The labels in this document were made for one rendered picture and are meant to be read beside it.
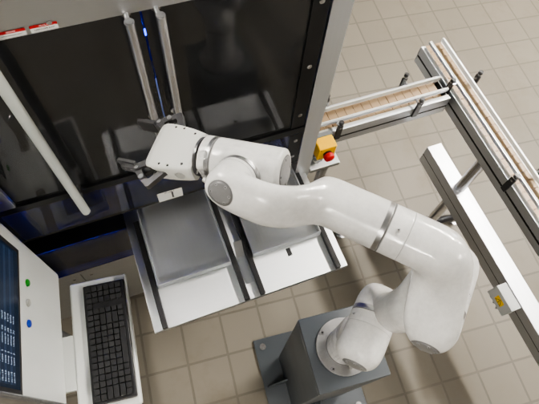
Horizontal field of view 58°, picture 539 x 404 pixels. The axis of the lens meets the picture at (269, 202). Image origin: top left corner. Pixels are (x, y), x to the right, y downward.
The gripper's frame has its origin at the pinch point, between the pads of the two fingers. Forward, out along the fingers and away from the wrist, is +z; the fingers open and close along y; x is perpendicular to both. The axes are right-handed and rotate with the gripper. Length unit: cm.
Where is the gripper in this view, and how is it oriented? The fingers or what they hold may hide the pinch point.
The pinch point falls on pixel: (134, 143)
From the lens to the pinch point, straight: 99.4
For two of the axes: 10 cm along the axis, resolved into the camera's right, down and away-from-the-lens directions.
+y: 3.1, -8.7, 3.8
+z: -9.3, -2.0, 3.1
